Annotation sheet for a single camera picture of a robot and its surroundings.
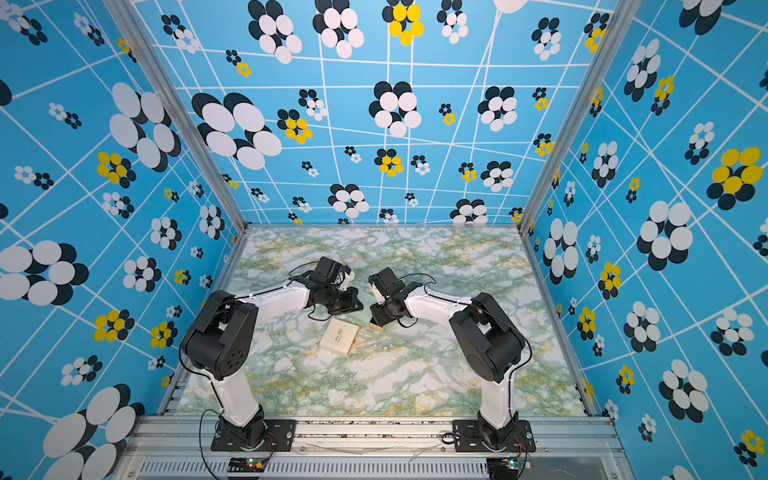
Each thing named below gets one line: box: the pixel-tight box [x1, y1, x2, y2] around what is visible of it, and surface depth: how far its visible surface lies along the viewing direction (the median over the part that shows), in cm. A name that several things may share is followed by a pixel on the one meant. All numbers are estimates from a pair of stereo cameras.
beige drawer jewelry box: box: [319, 318, 360, 357], surface depth 89 cm
